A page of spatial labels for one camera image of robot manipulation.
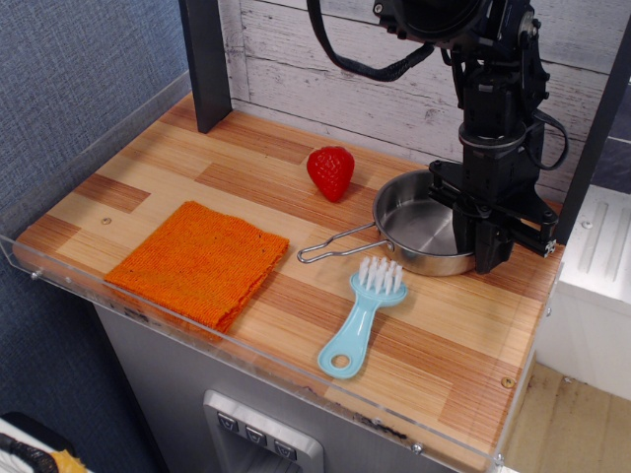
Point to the grey toy fridge cabinet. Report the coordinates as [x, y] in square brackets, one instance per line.
[169, 378]

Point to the red plastic strawberry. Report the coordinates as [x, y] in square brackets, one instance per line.
[331, 170]

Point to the dark grey right post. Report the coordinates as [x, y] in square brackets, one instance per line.
[605, 159]

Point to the orange folded cloth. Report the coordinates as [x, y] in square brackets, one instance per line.
[201, 264]

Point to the dark grey post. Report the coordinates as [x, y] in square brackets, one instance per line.
[605, 159]
[206, 57]

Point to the dark grey left post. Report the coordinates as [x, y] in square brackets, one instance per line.
[206, 57]

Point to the white toy sink unit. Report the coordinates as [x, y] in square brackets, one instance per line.
[585, 333]

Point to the light blue dish brush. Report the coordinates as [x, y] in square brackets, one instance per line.
[378, 283]

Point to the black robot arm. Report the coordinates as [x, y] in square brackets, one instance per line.
[492, 49]

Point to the stainless steel pot with handle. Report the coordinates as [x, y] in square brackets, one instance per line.
[414, 230]

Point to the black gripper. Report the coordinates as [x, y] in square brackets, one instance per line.
[495, 204]

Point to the clear acrylic guard rail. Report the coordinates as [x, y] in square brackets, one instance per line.
[113, 160]

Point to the silver dispenser button panel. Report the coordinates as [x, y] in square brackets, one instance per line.
[246, 440]

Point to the yellow object bottom left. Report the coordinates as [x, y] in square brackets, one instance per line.
[66, 463]

